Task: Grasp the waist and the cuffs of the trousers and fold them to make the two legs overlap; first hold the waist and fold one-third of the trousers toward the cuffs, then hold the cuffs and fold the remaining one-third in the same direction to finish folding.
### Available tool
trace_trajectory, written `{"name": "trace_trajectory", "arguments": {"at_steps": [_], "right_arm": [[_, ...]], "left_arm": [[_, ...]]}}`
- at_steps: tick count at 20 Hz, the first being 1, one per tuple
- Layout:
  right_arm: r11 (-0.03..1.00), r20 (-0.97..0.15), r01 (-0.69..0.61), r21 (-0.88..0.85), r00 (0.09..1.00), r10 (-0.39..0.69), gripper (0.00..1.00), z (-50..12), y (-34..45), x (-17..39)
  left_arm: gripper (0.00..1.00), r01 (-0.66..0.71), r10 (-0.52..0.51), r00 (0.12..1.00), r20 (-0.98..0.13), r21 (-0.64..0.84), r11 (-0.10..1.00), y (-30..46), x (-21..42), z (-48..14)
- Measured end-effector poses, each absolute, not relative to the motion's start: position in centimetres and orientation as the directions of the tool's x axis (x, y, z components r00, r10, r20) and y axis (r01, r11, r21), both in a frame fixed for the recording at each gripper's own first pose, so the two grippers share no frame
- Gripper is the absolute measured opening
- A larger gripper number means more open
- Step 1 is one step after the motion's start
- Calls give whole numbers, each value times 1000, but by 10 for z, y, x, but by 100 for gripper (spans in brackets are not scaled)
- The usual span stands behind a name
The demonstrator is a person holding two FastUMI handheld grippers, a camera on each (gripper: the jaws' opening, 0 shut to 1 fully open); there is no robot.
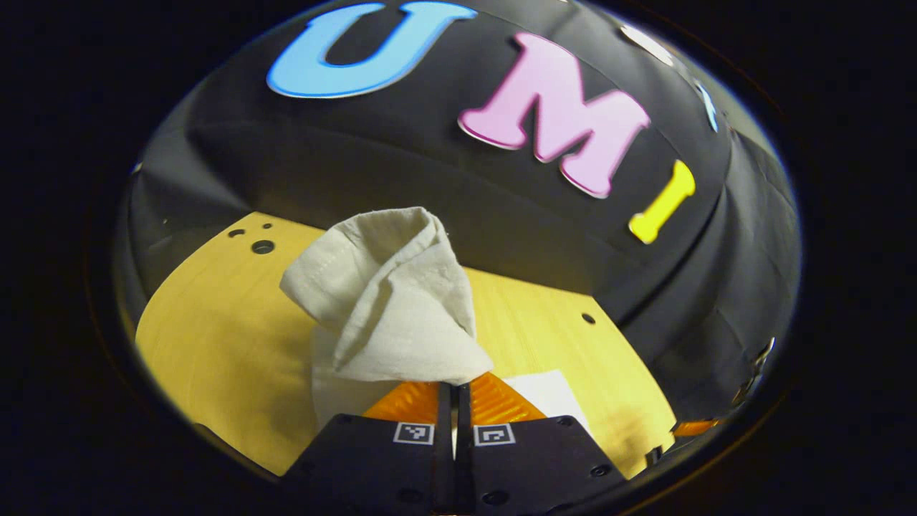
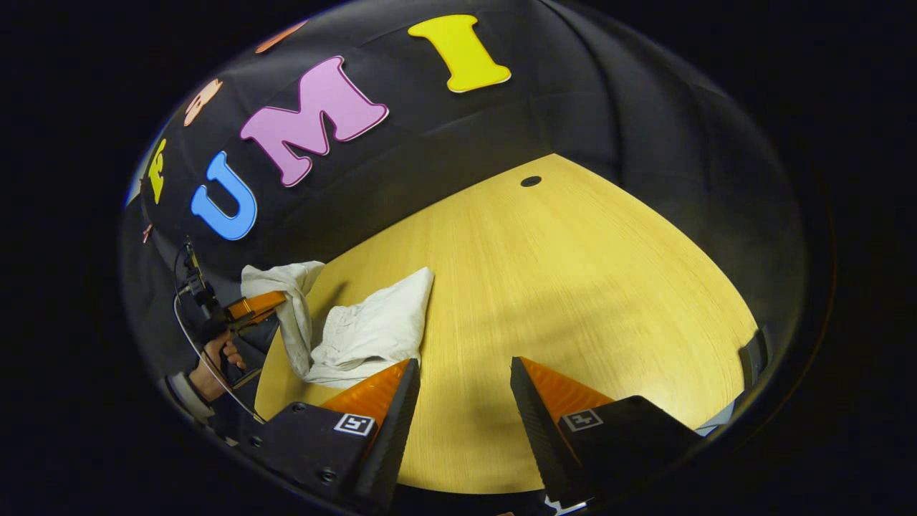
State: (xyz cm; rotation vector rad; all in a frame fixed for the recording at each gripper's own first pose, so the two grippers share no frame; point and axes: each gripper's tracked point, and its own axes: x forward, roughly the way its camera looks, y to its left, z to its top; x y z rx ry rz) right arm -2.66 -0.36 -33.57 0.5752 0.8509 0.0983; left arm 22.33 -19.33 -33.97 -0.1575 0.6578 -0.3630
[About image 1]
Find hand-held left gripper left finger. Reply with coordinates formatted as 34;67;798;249
283;382;453;516

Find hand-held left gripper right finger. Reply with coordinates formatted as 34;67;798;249
456;372;628;516

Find white jeans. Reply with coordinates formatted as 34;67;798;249
279;206;592;439

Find silver metal clip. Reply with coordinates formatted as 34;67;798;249
731;335;777;406

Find black backdrop cloth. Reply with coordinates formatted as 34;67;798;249
115;0;802;431

